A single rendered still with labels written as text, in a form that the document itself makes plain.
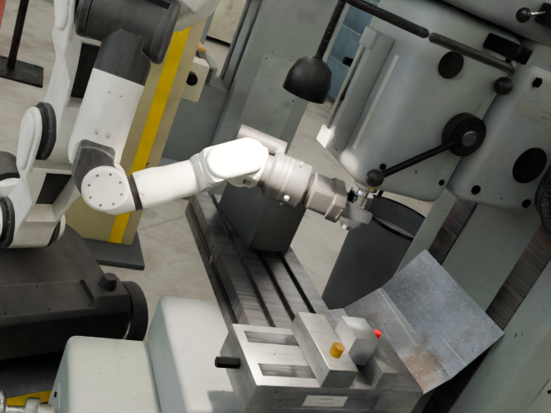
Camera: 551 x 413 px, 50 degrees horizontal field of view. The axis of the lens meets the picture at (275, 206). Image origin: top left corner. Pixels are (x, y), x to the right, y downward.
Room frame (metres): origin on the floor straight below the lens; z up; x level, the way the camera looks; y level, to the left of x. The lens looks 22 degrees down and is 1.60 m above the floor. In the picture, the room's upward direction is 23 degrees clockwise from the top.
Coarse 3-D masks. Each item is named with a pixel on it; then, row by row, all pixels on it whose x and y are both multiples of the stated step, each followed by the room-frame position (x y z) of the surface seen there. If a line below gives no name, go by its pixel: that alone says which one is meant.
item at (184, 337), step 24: (168, 312) 1.05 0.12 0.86; (192, 312) 1.09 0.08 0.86; (216, 312) 1.13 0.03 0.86; (168, 336) 0.99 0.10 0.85; (192, 336) 1.01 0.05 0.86; (216, 336) 1.04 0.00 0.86; (168, 360) 0.95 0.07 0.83; (192, 360) 0.94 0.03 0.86; (168, 384) 0.91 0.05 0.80; (192, 384) 0.88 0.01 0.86; (216, 384) 0.90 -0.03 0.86; (168, 408) 0.88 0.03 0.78; (192, 408) 0.82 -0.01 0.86; (216, 408) 0.84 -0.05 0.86
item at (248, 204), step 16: (224, 192) 1.49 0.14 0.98; (240, 192) 1.42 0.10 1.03; (256, 192) 1.37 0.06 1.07; (224, 208) 1.46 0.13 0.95; (240, 208) 1.40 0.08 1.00; (256, 208) 1.34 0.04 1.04; (272, 208) 1.33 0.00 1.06; (288, 208) 1.35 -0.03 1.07; (304, 208) 1.38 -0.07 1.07; (240, 224) 1.38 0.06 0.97; (256, 224) 1.32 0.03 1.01; (272, 224) 1.34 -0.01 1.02; (288, 224) 1.36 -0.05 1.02; (256, 240) 1.32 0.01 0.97; (272, 240) 1.35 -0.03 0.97; (288, 240) 1.38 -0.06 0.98
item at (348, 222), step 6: (348, 198) 1.06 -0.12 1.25; (354, 198) 1.06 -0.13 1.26; (360, 204) 1.05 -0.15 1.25; (366, 204) 1.06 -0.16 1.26; (366, 210) 1.06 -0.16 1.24; (342, 222) 1.06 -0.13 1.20; (348, 222) 1.05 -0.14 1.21; (354, 222) 1.06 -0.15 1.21; (360, 222) 1.06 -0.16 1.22; (354, 228) 1.06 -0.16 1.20
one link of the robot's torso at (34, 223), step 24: (24, 120) 1.30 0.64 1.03; (24, 144) 1.28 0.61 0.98; (24, 168) 1.27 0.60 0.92; (48, 168) 1.31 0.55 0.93; (24, 192) 1.35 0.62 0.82; (48, 192) 1.39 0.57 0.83; (72, 192) 1.36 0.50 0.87; (24, 216) 1.32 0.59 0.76; (48, 216) 1.39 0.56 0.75; (0, 240) 1.35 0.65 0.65; (24, 240) 1.37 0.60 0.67; (48, 240) 1.42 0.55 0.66
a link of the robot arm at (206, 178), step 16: (224, 144) 1.00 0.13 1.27; (240, 144) 1.01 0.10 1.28; (256, 144) 1.02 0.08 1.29; (192, 160) 1.00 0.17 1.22; (208, 160) 0.98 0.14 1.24; (224, 160) 0.99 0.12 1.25; (240, 160) 1.00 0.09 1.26; (256, 160) 1.01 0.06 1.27; (208, 176) 0.97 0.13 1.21; (224, 176) 0.97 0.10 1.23; (240, 176) 1.00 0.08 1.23
